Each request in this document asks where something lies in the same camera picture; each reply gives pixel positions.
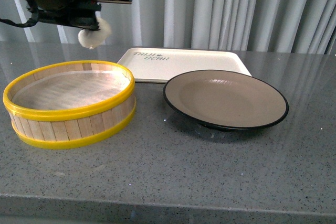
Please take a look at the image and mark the beige plate black rim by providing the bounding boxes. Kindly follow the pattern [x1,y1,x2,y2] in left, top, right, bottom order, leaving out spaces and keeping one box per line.
[163,70,289,130]

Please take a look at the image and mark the wooden steamer yellow rims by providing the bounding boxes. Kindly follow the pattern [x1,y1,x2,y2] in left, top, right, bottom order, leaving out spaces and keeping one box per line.
[3,60,136,150]

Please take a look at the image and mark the white steamed bun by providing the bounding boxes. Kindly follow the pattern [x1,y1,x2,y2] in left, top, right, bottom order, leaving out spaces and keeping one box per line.
[78,17,112,49]

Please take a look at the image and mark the cream rectangular tray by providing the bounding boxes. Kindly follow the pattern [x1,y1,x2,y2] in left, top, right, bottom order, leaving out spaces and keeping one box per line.
[118,48,251,83]

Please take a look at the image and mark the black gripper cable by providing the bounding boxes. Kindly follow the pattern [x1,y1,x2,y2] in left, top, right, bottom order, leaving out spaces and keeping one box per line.
[0,6,40,28]

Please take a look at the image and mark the white steamer liner paper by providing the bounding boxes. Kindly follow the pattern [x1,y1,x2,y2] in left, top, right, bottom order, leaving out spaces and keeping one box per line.
[12,70,130,110]

